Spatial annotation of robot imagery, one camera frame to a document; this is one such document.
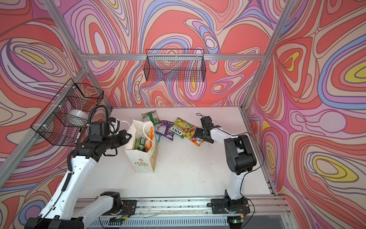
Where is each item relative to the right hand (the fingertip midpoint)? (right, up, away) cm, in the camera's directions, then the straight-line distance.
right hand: (202, 139), depth 99 cm
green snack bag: (-40, -1, -14) cm, 42 cm away
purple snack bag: (-28, +6, +2) cm, 29 cm away
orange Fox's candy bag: (-4, -1, -3) cm, 5 cm away
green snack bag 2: (-38, +16, +11) cm, 42 cm away
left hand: (-40, +5, -24) cm, 47 cm away
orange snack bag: (-33, +1, -19) cm, 38 cm away
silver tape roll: (-68, +17, -26) cm, 74 cm away
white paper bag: (-36, -9, -24) cm, 44 cm away
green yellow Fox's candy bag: (-16, +8, +5) cm, 18 cm away
